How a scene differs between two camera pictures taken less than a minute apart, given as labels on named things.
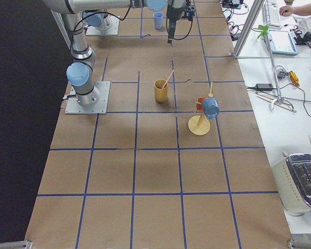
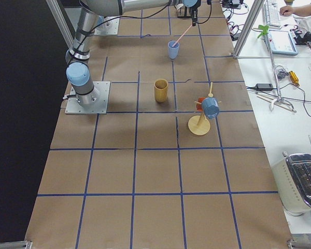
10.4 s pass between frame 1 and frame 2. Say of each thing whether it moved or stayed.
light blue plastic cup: moved
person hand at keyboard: stayed
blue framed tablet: stayed
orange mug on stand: stayed
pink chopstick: moved
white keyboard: stayed
